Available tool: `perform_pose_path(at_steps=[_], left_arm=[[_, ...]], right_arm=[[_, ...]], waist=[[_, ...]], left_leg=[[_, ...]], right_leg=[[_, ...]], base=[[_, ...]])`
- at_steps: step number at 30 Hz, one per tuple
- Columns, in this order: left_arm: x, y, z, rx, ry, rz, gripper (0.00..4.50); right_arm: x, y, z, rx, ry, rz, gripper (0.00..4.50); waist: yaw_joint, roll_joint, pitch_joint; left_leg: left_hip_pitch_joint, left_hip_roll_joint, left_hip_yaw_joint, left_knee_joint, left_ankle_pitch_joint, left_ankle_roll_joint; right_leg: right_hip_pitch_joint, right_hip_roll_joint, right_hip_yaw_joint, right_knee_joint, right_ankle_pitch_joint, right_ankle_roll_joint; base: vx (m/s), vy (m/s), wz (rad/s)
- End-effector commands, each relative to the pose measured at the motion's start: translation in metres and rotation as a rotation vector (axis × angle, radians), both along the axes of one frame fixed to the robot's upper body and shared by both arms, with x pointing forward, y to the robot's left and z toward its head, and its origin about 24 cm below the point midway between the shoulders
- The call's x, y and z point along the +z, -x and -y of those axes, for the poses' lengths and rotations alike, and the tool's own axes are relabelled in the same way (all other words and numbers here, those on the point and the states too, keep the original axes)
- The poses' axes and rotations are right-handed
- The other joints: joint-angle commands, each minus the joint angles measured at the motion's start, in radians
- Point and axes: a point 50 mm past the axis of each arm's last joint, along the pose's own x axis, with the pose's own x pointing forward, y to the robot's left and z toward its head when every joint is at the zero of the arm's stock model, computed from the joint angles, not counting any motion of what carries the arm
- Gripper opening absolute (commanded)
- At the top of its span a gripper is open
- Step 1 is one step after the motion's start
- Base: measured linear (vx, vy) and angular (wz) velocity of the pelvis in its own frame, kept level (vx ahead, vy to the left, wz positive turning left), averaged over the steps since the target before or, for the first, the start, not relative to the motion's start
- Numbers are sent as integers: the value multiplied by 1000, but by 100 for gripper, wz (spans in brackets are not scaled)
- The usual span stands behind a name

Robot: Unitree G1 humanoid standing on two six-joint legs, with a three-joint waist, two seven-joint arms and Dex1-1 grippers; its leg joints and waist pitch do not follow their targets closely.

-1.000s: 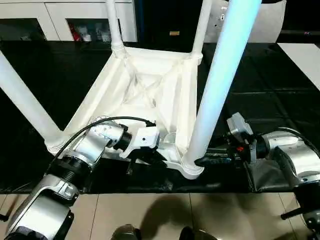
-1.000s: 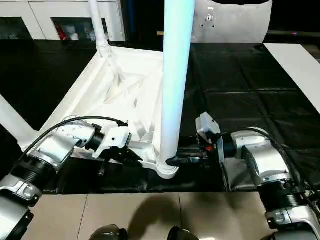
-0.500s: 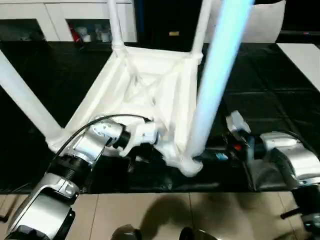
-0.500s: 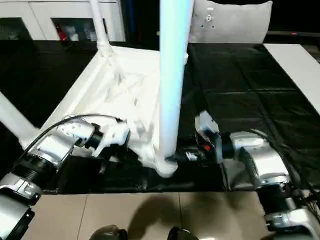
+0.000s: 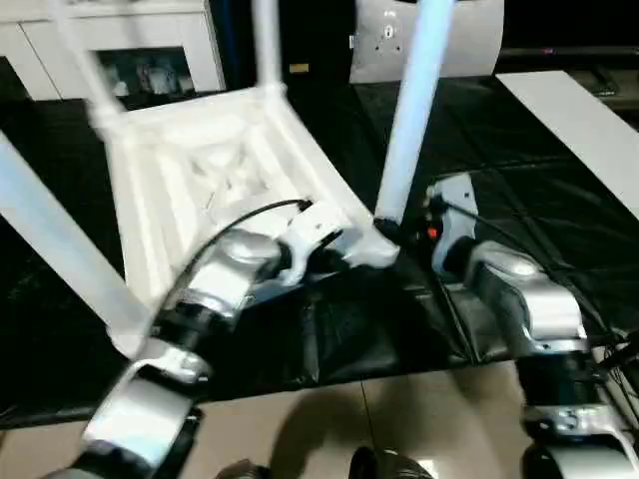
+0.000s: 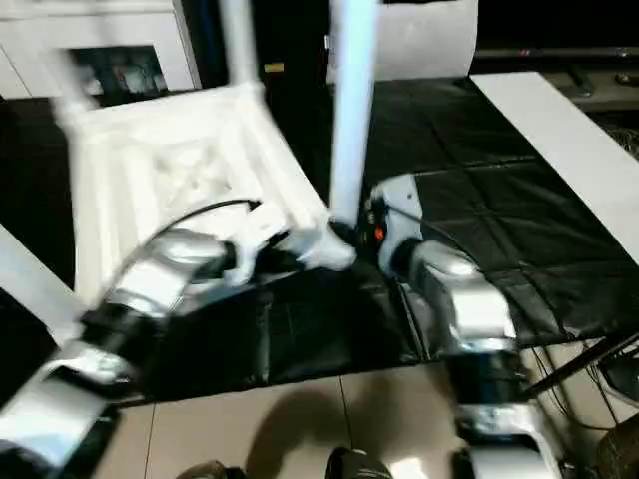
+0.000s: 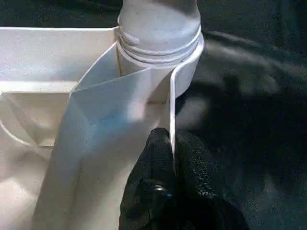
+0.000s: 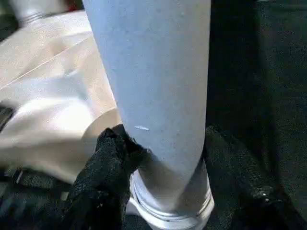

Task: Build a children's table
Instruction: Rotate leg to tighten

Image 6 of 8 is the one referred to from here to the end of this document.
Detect white plastic table top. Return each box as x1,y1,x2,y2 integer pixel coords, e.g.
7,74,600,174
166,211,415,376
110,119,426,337
64,82,359,306

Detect black mat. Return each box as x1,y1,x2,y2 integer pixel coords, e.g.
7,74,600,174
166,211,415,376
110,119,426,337
0,77,639,406

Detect grey cushion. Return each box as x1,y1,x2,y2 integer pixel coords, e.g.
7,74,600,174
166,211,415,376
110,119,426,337
326,0,481,85

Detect white board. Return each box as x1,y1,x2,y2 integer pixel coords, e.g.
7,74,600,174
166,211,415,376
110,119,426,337
471,71,639,246

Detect dark blue cabinet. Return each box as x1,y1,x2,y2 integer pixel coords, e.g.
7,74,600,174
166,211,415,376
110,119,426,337
182,0,341,97

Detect black stand leg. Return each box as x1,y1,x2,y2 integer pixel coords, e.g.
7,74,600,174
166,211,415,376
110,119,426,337
517,335,639,401

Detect black bar red light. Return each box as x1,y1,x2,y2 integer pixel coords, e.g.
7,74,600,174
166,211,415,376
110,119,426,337
472,47,639,60

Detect white cabinet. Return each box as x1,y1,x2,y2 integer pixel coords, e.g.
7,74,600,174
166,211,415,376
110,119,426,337
0,0,202,102

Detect loose floor cables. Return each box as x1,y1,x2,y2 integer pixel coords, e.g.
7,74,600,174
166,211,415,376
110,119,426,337
527,342,639,431

